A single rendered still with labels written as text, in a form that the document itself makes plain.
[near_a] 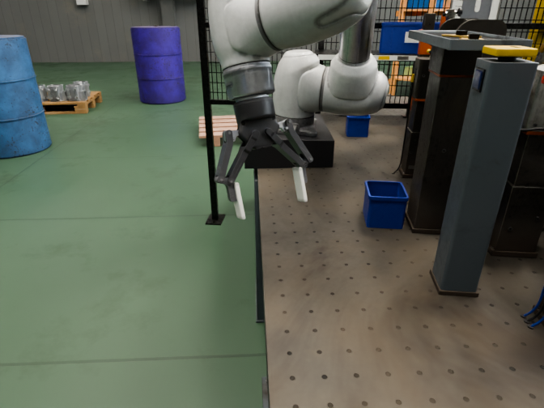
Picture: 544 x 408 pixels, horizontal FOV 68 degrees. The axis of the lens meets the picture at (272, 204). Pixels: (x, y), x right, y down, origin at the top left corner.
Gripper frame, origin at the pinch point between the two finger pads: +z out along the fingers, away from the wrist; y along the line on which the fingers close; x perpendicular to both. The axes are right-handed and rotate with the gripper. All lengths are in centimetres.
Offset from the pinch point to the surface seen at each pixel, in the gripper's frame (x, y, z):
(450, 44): 17.8, -31.6, -23.1
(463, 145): 20.1, -29.8, -5.3
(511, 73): 29.1, -30.7, -16.0
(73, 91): -513, 19, -103
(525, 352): 31, -27, 29
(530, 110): 20, -49, -9
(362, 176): -40, -52, 8
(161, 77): -511, -95, -106
